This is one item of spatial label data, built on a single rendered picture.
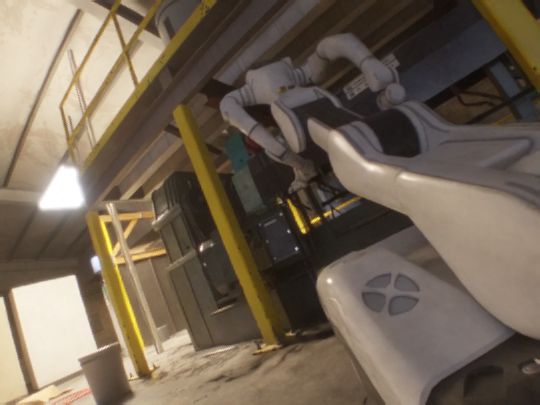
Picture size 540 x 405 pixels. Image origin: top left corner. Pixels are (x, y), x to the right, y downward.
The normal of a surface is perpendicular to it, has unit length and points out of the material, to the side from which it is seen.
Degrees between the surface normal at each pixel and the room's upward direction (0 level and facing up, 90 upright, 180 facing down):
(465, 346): 38
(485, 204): 81
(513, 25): 90
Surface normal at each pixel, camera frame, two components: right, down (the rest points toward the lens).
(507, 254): -0.91, 0.39
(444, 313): -0.31, -0.84
